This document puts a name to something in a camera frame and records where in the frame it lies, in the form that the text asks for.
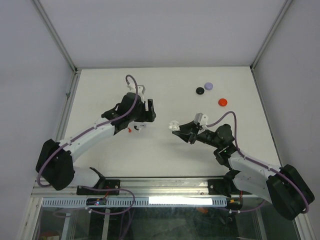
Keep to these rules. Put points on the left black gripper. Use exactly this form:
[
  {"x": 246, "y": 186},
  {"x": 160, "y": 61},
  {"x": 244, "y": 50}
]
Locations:
[{"x": 147, "y": 116}]

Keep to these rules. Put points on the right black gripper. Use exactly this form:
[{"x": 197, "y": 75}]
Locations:
[{"x": 192, "y": 135}]

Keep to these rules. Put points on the white earbud charging case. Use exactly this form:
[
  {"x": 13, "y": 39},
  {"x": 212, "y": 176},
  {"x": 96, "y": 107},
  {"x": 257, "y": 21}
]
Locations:
[{"x": 174, "y": 126}]

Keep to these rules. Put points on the red earbud charging case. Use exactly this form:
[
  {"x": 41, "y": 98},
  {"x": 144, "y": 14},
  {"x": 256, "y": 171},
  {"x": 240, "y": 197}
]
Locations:
[{"x": 222, "y": 102}]

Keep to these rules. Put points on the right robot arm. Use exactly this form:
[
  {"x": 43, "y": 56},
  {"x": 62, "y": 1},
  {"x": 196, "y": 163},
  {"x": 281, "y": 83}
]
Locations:
[{"x": 281, "y": 186}]

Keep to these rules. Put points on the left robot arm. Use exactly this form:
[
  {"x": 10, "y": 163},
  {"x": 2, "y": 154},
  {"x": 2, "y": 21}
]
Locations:
[{"x": 55, "y": 165}]

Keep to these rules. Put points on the black earbud charging case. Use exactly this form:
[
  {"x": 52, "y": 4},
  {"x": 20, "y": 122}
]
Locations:
[{"x": 200, "y": 90}]

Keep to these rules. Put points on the purple earbud charging case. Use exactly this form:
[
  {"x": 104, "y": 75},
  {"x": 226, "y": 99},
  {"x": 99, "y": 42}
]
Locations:
[{"x": 208, "y": 86}]

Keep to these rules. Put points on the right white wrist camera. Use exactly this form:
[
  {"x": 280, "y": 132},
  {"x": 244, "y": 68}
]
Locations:
[{"x": 201, "y": 119}]

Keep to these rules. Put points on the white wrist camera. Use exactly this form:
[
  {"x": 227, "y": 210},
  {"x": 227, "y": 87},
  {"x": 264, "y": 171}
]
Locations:
[
  {"x": 140, "y": 90},
  {"x": 201, "y": 119}
]

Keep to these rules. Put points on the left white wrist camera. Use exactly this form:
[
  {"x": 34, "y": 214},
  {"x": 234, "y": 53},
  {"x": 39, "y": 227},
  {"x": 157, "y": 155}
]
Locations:
[{"x": 140, "y": 90}]

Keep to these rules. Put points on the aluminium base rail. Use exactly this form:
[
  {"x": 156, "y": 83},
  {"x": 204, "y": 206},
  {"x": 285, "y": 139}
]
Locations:
[{"x": 142, "y": 187}]

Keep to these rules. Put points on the slotted cable duct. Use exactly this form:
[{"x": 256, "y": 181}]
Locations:
[{"x": 139, "y": 202}]

